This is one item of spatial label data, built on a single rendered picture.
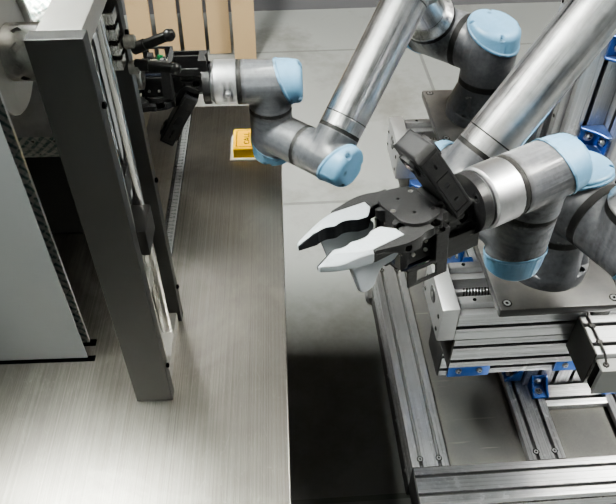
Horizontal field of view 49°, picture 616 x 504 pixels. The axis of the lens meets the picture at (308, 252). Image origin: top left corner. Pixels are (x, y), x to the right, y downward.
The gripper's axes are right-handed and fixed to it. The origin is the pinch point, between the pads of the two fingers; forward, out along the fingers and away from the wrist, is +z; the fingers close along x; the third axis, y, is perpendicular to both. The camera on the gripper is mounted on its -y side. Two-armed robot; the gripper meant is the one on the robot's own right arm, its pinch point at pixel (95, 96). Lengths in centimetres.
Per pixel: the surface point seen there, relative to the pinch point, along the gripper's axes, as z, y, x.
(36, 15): 1.8, 19.8, 11.2
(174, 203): -11.5, -18.7, 6.7
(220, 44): -1, -104, -218
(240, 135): -23.3, -16.4, -10.9
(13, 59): -2.8, 25.6, 34.1
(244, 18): -15, -89, -215
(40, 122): 0.5, 11.1, 24.4
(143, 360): -13, -9, 49
